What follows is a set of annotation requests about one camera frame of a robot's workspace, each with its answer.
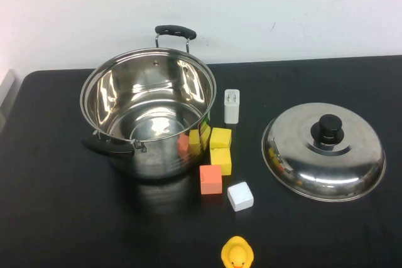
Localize stainless steel pot black handles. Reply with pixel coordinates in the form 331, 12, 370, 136
79, 24, 217, 181

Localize steel lid with black knob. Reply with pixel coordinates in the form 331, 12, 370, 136
261, 102, 387, 201

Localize yellow foam cube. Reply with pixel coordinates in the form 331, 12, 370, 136
210, 147, 232, 176
209, 127, 233, 150

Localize white plug adapter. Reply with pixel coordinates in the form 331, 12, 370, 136
224, 88, 241, 124

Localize orange foam cube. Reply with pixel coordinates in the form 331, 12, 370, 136
199, 164, 223, 195

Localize white foam cube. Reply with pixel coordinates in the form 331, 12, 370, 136
227, 181, 254, 212

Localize yellow rubber duck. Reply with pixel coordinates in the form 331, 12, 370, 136
220, 235, 254, 268

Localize grey wall box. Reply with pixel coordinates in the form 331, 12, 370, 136
0, 68, 16, 134

